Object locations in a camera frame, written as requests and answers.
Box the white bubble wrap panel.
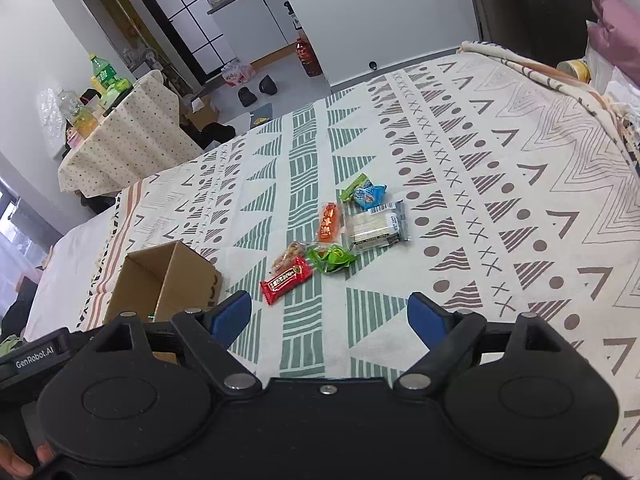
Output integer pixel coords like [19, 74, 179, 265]
[37, 87, 68, 151]

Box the white bed sheet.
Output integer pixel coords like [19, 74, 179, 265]
[22, 200, 121, 341]

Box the yellow tape roll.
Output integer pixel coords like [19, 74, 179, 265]
[556, 57, 591, 83]

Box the green plastic bottle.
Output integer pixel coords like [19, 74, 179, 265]
[89, 53, 117, 92]

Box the white cracker packet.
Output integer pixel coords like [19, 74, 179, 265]
[345, 200, 411, 252]

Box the brown cardboard box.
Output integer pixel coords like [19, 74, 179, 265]
[103, 240, 223, 366]

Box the green packet on table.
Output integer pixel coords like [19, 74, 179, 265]
[102, 76, 132, 106]

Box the black bag on floor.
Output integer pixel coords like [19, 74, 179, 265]
[192, 122, 236, 150]

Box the grey floor mat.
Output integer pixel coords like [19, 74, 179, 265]
[247, 104, 276, 128]

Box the small light green snack packet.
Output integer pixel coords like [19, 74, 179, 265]
[340, 173, 370, 203]

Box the clear bottle with yellow liquid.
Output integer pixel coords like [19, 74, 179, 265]
[59, 89, 98, 137]

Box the blue snack packet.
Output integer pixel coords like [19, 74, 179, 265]
[354, 182, 388, 211]

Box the pink pack of water bottles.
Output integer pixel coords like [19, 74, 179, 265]
[221, 59, 256, 87]

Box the small cardboard box on floor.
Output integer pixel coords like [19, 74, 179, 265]
[185, 95, 221, 131]

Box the round table with dotted cloth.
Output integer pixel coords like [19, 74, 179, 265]
[57, 69, 203, 197]

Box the person's left hand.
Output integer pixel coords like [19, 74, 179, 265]
[0, 435, 55, 478]

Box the white kitchen cabinet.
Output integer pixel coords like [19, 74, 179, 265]
[207, 0, 301, 63]

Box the red snack packet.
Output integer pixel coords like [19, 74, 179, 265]
[260, 256, 313, 307]

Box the black framed sliding door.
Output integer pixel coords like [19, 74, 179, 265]
[120, 0, 236, 86]

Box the pink cloth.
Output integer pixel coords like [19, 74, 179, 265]
[586, 0, 640, 86]

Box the clear peanut snack packet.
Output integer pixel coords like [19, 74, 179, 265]
[271, 241, 307, 273]

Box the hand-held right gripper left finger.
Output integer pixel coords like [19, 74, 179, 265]
[82, 290, 264, 399]

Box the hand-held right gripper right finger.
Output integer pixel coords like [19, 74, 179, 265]
[392, 291, 576, 397]

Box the orange snack packet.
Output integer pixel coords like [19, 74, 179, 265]
[317, 202, 343, 242]

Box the black folded panel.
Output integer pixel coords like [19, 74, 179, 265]
[462, 0, 611, 48]

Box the dark red bottle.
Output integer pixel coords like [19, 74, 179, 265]
[295, 35, 322, 77]

